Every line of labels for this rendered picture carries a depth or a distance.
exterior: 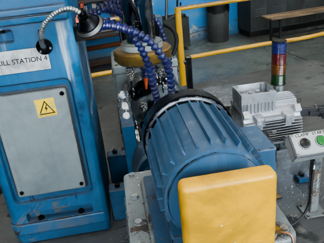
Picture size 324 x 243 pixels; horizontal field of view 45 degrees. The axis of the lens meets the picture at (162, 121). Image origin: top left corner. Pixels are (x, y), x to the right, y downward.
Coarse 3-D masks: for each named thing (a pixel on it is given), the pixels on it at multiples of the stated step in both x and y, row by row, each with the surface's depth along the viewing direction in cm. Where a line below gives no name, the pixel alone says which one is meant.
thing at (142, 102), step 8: (136, 72) 159; (128, 80) 159; (136, 80) 151; (160, 80) 149; (176, 80) 161; (128, 88) 152; (136, 88) 150; (144, 88) 150; (160, 88) 150; (176, 88) 152; (136, 96) 150; (144, 96) 151; (136, 104) 152; (144, 104) 149; (152, 104) 153; (136, 112) 153; (144, 112) 145; (136, 120) 154
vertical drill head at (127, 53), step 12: (132, 0) 112; (144, 0) 112; (132, 12) 113; (144, 12) 114; (132, 24) 115; (144, 24) 115; (156, 36) 124; (120, 48) 124; (132, 48) 116; (168, 48) 119; (120, 60) 117; (132, 60) 115; (156, 60) 116; (132, 72) 120; (132, 84) 122
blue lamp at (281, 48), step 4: (272, 44) 159; (276, 44) 158; (280, 44) 157; (284, 44) 158; (272, 48) 160; (276, 48) 158; (280, 48) 158; (284, 48) 158; (272, 52) 161; (276, 52) 159; (280, 52) 159; (284, 52) 159
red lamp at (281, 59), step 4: (272, 56) 161; (276, 56) 160; (280, 56) 159; (284, 56) 160; (272, 60) 162; (276, 60) 160; (280, 60) 160; (284, 60) 161; (276, 64) 161; (280, 64) 161
